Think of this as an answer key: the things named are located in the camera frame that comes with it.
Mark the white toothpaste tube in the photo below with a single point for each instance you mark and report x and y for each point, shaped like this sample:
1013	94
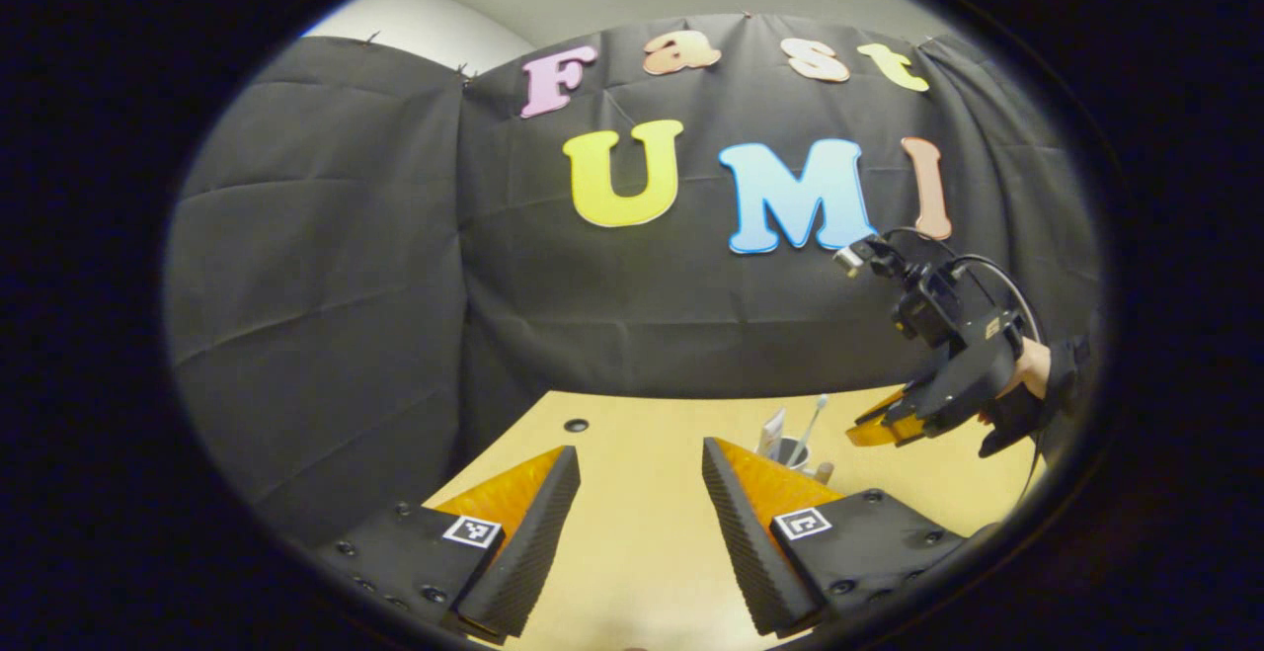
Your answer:
771	431

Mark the black backdrop cloth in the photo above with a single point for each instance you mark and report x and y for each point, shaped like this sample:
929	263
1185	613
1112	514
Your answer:
346	285

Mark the pale blue toothbrush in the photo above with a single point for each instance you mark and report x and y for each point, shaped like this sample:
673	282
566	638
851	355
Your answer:
810	429

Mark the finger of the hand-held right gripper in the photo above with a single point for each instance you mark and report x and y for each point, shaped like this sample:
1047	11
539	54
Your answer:
879	431

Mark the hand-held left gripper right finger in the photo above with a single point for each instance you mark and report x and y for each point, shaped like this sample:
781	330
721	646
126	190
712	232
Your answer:
741	552

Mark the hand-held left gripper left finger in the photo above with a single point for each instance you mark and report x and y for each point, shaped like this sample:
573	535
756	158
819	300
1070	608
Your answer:
533	552

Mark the wooden desktop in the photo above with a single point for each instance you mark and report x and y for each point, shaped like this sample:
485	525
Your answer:
642	493

